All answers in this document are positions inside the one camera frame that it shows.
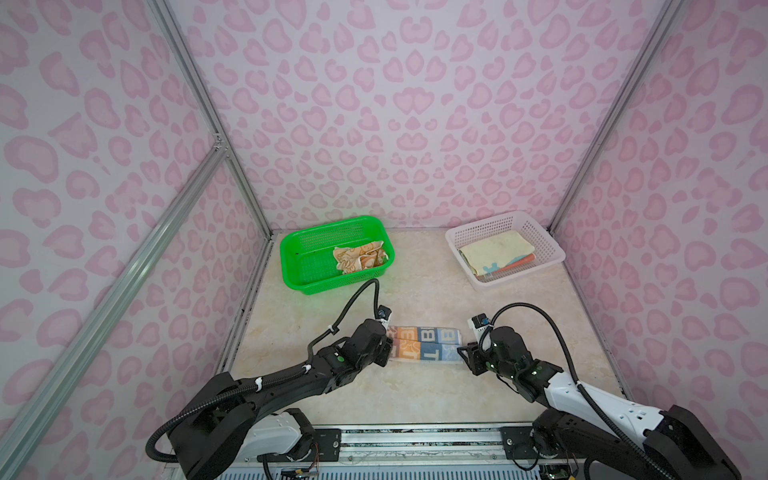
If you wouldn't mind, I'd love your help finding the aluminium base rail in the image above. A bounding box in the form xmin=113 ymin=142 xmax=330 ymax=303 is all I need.
xmin=164 ymin=422 xmax=685 ymax=480

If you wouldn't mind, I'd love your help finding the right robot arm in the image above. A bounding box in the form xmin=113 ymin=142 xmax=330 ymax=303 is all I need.
xmin=458 ymin=325 xmax=741 ymax=479

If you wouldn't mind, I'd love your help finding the green plastic basket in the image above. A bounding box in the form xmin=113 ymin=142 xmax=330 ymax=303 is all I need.
xmin=280 ymin=216 xmax=396 ymax=295

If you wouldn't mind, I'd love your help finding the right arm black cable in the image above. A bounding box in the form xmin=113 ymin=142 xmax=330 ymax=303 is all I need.
xmin=476 ymin=302 xmax=679 ymax=480

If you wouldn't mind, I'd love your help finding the orange blue lettered towel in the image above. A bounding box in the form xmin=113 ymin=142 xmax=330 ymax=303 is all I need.
xmin=387 ymin=326 xmax=462 ymax=363

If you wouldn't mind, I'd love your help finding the pale yellow teal towel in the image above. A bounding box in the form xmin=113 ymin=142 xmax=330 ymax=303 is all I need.
xmin=459 ymin=231 xmax=535 ymax=278

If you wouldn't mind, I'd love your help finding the aluminium frame post right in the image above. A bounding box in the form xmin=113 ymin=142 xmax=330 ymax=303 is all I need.
xmin=548 ymin=0 xmax=688 ymax=235

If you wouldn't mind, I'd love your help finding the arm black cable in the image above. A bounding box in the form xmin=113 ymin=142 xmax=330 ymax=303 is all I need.
xmin=476 ymin=302 xmax=679 ymax=480
xmin=145 ymin=278 xmax=383 ymax=464

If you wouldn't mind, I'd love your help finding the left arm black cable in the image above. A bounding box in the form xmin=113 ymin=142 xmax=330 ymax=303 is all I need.
xmin=145 ymin=278 xmax=383 ymax=464

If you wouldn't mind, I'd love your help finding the aluminium diagonal frame bar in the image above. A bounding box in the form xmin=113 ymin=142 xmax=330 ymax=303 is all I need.
xmin=0 ymin=146 xmax=228 ymax=463

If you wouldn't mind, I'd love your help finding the aluminium frame post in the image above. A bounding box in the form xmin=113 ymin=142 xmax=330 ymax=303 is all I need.
xmin=146 ymin=0 xmax=273 ymax=239
xmin=548 ymin=0 xmax=688 ymax=235

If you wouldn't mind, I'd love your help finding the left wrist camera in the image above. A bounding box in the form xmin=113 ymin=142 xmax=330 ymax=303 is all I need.
xmin=376 ymin=305 xmax=392 ymax=324

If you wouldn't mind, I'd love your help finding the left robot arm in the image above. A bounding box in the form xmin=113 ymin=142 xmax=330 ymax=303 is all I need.
xmin=159 ymin=319 xmax=393 ymax=479

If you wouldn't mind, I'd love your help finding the peach patterned towel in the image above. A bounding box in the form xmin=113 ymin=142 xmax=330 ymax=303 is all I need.
xmin=333 ymin=241 xmax=389 ymax=275

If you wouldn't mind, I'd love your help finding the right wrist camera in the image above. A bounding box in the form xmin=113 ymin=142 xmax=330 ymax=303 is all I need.
xmin=468 ymin=313 xmax=490 ymax=331

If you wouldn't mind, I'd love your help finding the white plastic basket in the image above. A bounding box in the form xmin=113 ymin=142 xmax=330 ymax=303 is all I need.
xmin=445 ymin=211 xmax=566 ymax=291

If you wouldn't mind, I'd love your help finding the red brown bear towel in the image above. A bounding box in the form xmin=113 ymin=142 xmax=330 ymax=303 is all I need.
xmin=504 ymin=253 xmax=536 ymax=270

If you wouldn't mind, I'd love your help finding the aluminium frame post left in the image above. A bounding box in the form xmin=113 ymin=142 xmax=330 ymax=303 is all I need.
xmin=146 ymin=0 xmax=273 ymax=239

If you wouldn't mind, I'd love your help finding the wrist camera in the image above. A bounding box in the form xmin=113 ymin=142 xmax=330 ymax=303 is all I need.
xmin=468 ymin=313 xmax=490 ymax=331
xmin=376 ymin=305 xmax=392 ymax=324

